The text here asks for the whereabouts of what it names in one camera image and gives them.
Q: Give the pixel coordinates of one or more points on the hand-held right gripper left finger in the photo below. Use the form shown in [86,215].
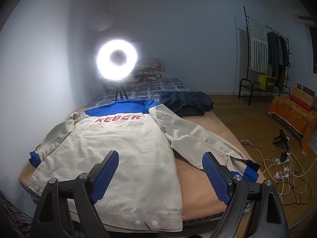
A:
[104,178]

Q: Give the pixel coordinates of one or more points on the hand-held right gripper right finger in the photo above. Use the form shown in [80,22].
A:
[215,178]

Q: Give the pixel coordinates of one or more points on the white and blue work jacket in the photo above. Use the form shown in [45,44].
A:
[111,138]

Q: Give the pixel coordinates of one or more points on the pile of dark clothes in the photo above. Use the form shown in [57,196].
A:
[188,103]

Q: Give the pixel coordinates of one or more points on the black clothes rack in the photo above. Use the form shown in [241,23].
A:
[248,54]

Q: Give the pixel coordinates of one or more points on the hanging dark clothes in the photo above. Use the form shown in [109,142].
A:
[277,54]

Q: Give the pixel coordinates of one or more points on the tan blanket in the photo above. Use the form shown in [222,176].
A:
[195,178]

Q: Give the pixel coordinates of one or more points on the white power adapter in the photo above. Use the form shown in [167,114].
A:
[282,174]

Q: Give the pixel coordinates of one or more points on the white power strip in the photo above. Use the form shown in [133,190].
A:
[282,158]

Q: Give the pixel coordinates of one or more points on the black device on stand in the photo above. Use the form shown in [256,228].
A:
[281,136]

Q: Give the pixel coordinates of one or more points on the black tripod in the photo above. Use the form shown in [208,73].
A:
[120,91]

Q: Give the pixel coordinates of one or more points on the dark ribbed object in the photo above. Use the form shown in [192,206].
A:
[12,218]

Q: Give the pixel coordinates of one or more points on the orange crate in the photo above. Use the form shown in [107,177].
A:
[292,114]

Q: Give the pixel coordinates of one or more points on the blue patterned bedsheet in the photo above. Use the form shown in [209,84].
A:
[171,85]

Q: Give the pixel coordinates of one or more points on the yellow crate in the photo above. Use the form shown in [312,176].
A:
[266,81]

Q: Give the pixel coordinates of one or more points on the stack of folded floral quilts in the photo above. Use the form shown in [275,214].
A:
[148,72]

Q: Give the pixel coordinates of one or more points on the tan cardboard box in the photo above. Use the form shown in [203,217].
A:
[303,96]

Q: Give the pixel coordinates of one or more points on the striped white towel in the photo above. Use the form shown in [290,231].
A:
[258,47]

